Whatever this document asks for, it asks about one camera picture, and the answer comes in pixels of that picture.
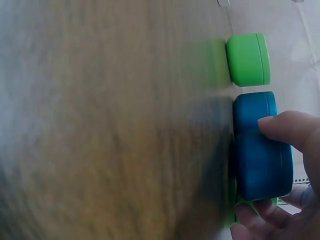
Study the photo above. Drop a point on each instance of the small green round jar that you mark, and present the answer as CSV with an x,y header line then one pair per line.
x,y
246,60

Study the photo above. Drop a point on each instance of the green plastic container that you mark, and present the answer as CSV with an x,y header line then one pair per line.
x,y
238,198

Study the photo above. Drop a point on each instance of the blue round plastic jar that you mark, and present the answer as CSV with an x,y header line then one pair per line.
x,y
260,155

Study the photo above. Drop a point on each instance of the person's right hand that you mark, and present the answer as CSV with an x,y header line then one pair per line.
x,y
310,220

